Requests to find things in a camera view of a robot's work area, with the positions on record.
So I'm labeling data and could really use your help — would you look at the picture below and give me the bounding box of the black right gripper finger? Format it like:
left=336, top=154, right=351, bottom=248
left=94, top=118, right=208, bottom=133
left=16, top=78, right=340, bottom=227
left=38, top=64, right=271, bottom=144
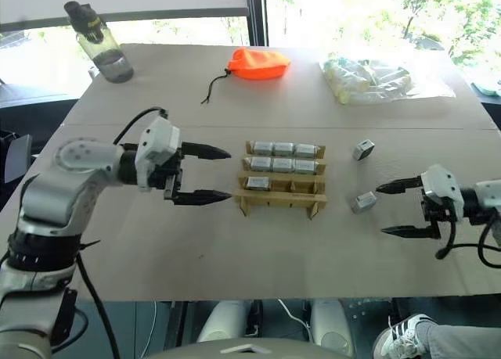
left=375, top=176, right=426, bottom=196
left=380, top=223, right=440, bottom=242

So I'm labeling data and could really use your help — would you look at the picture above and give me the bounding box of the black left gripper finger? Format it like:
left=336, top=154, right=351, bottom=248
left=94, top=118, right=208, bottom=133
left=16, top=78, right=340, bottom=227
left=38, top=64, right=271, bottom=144
left=182, top=142, right=232, bottom=161
left=171, top=188, right=234, bottom=208

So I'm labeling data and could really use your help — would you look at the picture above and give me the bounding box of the loose silver battery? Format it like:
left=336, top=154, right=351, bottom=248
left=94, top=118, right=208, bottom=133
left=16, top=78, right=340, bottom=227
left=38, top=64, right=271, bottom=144
left=352, top=139, right=377, bottom=162
left=349, top=191, right=378, bottom=215

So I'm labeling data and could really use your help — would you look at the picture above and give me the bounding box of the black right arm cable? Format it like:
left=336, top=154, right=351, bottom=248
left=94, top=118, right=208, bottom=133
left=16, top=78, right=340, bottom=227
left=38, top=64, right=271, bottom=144
left=434, top=213, right=501, bottom=269

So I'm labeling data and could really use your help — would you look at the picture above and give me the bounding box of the long black robot body cable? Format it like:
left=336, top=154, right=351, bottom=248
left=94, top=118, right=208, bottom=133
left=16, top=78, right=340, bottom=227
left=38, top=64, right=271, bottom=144
left=74, top=252, right=121, bottom=359

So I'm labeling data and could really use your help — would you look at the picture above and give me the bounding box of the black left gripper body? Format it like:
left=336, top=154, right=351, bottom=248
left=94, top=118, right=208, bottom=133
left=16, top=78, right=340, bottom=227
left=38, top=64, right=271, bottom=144
left=148, top=146, right=186, bottom=201

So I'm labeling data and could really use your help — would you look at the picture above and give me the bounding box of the wooden battery rack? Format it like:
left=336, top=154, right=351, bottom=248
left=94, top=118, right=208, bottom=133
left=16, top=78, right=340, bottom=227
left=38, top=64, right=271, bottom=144
left=233, top=139, right=328, bottom=221

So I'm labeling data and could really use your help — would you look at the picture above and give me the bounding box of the loose silver battery upper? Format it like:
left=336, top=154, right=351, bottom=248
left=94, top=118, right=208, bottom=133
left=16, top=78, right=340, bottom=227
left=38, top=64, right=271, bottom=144
left=352, top=139, right=377, bottom=162

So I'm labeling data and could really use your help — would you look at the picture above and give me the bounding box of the pale green object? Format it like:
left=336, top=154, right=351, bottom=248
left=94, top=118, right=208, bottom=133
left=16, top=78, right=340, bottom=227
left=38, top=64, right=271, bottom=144
left=470, top=81, right=501, bottom=99

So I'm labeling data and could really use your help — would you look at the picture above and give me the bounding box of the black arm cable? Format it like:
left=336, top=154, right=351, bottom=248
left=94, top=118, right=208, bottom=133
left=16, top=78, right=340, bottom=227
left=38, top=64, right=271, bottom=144
left=112, top=107, right=171, bottom=145
left=434, top=213, right=501, bottom=269

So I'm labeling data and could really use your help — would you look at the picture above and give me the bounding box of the clear bottle with black lid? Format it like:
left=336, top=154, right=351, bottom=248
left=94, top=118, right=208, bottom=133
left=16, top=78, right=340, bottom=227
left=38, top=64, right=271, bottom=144
left=63, top=0, right=135, bottom=84

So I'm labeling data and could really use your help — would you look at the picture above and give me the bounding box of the orange drawstring pouch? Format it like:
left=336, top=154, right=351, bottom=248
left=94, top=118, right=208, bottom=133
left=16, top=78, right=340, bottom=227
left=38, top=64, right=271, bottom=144
left=200, top=46, right=293, bottom=106

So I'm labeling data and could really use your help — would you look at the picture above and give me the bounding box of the person's leg in grey jeans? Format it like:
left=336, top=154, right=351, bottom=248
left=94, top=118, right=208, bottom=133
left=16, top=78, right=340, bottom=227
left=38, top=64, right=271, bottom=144
left=415, top=321, right=501, bottom=359

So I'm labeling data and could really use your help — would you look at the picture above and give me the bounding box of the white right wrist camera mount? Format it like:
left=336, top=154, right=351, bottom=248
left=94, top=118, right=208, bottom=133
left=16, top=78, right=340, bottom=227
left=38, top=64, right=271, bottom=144
left=420, top=163, right=462, bottom=220

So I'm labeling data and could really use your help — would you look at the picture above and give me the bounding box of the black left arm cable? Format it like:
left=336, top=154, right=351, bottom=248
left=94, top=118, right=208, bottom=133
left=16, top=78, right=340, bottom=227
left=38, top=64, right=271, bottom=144
left=112, top=107, right=171, bottom=145

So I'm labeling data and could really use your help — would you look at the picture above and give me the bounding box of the dark window post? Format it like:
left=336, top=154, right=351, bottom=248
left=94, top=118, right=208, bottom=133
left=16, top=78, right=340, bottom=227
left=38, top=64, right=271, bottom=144
left=245, top=0, right=270, bottom=47

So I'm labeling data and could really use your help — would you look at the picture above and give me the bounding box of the loose silver battery lower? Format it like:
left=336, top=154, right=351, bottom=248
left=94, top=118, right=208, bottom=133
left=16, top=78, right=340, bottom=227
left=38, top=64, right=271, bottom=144
left=349, top=191, right=378, bottom=215

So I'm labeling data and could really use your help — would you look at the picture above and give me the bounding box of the grey robot torso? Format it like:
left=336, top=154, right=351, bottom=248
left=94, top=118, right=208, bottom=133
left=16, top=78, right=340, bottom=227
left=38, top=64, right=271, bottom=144
left=146, top=336, right=355, bottom=359

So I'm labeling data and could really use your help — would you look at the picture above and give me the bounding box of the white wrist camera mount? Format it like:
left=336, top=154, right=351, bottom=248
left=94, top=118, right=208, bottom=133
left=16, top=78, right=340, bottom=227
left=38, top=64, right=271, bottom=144
left=134, top=116, right=182, bottom=194
left=420, top=163, right=462, bottom=220

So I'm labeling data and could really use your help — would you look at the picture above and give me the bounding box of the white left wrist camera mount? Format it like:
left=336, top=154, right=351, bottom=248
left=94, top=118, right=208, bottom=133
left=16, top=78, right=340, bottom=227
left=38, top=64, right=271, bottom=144
left=134, top=116, right=182, bottom=194

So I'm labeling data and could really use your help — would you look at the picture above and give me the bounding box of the thin white cable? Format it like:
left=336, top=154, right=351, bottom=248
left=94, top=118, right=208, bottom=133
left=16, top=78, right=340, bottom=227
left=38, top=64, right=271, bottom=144
left=276, top=298, right=314, bottom=343

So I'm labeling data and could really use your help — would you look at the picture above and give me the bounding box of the clear plastic bag with parts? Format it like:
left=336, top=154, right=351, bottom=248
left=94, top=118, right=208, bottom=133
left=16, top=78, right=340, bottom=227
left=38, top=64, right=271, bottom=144
left=318, top=55, right=457, bottom=106

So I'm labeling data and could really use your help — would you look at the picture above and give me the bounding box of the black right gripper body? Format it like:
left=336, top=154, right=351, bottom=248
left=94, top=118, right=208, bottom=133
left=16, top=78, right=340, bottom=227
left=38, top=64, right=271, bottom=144
left=420, top=186, right=452, bottom=242

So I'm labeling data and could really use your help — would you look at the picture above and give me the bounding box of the white sneaker with black stripes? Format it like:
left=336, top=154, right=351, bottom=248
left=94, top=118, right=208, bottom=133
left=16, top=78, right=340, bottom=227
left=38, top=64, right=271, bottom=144
left=371, top=313, right=434, bottom=359

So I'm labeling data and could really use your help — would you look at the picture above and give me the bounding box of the white rounded robot leg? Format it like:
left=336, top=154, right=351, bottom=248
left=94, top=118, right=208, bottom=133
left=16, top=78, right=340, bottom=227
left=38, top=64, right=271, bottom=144
left=194, top=299, right=252, bottom=345
left=310, top=298, right=355, bottom=356

